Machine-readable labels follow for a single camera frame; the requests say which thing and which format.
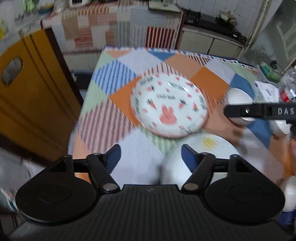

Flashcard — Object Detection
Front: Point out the checkered tablecloth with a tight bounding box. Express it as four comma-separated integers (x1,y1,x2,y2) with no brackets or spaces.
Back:
69,48,293,186

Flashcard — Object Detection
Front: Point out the pink bunny plate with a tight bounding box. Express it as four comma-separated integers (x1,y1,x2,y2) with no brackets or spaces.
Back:
130,73,208,138

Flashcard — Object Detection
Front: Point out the wooden folding chair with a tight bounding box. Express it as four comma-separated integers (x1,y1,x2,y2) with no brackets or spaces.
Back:
1,28,83,164

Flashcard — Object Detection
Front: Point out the patchwork counter cloth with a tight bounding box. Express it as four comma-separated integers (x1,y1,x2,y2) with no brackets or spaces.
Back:
43,1,183,53

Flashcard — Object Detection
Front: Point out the green basket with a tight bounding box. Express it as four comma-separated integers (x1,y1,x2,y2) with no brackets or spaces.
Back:
259,61,281,83

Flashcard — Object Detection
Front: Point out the white sun plate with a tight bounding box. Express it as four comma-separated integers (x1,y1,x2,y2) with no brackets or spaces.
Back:
161,132,238,188

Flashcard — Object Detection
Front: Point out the red cap water bottle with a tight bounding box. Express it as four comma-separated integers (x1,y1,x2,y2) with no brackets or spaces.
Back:
280,78,295,102

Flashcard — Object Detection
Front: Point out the tissue pack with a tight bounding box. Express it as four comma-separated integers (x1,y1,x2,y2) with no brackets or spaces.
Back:
252,81,280,103

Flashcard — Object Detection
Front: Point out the white bowl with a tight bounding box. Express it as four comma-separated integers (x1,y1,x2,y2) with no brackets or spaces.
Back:
280,176,296,212
225,88,255,126
268,120,292,137

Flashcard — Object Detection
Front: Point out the gas stove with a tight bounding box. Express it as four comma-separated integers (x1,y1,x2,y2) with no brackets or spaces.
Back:
184,10,247,44

